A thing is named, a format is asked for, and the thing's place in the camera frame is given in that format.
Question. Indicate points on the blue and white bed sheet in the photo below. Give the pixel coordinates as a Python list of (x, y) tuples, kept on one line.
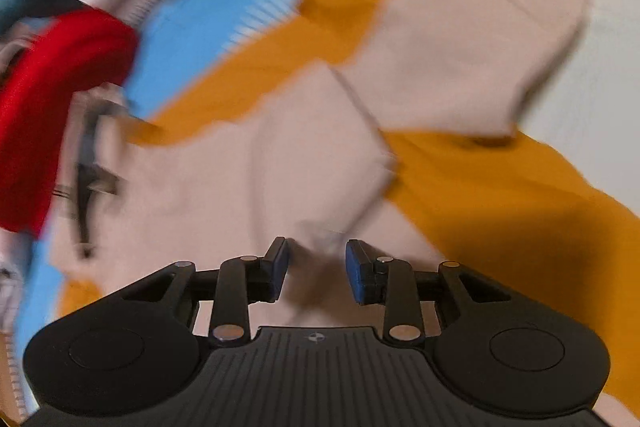
[(200, 27)]

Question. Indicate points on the grey and black object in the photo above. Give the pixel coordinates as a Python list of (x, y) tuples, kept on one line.
[(95, 202)]

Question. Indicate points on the red knit cloth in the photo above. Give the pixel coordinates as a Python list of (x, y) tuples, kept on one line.
[(45, 97)]

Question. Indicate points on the beige and mustard sweatshirt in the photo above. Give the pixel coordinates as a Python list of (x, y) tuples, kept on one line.
[(450, 57)]

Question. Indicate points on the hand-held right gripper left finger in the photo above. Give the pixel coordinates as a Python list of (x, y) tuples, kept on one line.
[(277, 269)]

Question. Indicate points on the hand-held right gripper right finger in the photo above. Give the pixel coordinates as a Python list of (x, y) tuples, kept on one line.
[(356, 277)]

